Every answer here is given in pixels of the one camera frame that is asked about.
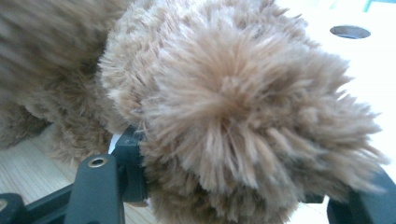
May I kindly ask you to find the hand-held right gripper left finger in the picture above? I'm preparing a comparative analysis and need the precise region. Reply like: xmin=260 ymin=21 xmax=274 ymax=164
xmin=64 ymin=125 xmax=149 ymax=224

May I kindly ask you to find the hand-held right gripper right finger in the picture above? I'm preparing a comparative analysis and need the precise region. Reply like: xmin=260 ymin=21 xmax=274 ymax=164
xmin=326 ymin=166 xmax=396 ymax=224

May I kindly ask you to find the brown teddy bear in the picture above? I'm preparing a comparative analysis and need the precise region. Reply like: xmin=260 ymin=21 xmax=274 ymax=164
xmin=0 ymin=0 xmax=390 ymax=224

